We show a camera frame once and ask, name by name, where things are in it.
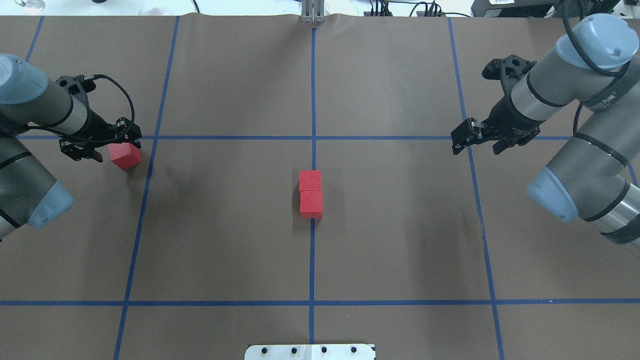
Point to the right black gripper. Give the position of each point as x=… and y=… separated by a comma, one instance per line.
x=506, y=121

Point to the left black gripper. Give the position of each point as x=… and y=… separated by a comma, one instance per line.
x=98, y=128

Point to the red block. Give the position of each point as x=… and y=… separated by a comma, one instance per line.
x=310, y=181
x=124, y=155
x=311, y=204

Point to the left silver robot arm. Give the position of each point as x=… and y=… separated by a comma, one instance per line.
x=56, y=110

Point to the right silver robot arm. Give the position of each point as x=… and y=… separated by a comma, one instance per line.
x=596, y=63

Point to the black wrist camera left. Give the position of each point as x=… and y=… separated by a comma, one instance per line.
x=78, y=86

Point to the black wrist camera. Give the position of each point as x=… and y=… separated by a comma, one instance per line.
x=78, y=86
x=508, y=71

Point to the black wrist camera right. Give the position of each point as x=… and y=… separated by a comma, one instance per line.
x=508, y=71

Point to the aluminium frame post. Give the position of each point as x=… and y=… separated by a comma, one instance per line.
x=313, y=11

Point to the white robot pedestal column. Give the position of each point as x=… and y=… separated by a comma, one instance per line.
x=336, y=351

